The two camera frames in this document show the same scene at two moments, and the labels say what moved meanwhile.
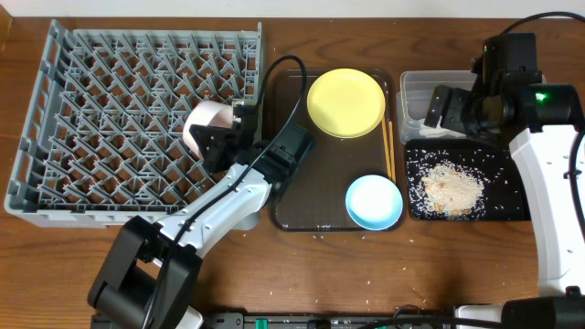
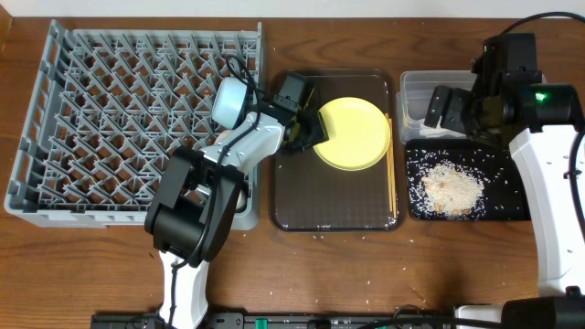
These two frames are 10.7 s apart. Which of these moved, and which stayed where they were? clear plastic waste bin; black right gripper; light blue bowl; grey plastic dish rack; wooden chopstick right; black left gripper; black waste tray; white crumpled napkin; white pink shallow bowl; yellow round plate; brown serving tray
Moved: yellow round plate; light blue bowl; white pink shallow bowl; black left gripper
Stayed: brown serving tray; black right gripper; black waste tray; white crumpled napkin; clear plastic waste bin; wooden chopstick right; grey plastic dish rack
